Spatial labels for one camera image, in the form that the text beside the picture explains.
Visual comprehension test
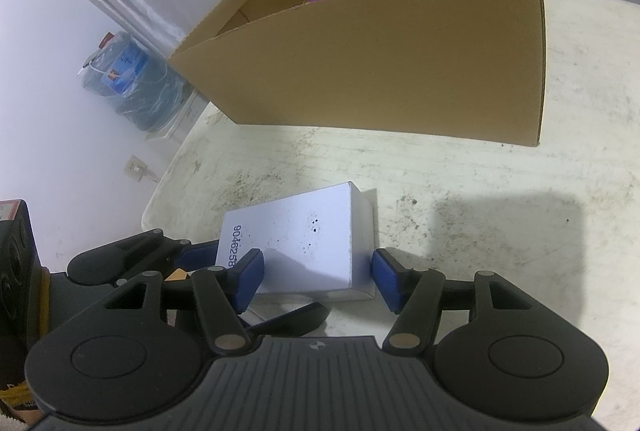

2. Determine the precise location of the blue water jug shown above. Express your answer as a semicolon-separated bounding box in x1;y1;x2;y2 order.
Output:
77;31;188;132

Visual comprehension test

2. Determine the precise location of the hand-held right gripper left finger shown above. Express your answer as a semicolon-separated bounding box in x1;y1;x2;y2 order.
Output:
102;248;266;356

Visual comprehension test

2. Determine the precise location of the white rectangular box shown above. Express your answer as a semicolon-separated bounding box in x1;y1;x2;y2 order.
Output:
216;181;377;303

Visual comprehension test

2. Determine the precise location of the white cabinet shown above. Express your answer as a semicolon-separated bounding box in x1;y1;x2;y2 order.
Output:
141;0;640;412

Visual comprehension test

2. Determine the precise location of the white wall outlet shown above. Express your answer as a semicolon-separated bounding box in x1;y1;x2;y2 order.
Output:
125;155;151;182

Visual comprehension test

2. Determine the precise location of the brown cardboard box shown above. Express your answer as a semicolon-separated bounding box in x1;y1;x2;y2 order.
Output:
167;0;546;148

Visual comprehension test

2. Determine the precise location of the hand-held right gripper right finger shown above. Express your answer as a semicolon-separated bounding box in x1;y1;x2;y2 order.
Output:
370;247;538;355

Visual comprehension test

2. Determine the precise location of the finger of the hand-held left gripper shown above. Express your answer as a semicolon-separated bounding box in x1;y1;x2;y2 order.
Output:
66;229;221;287
240;301;329;338

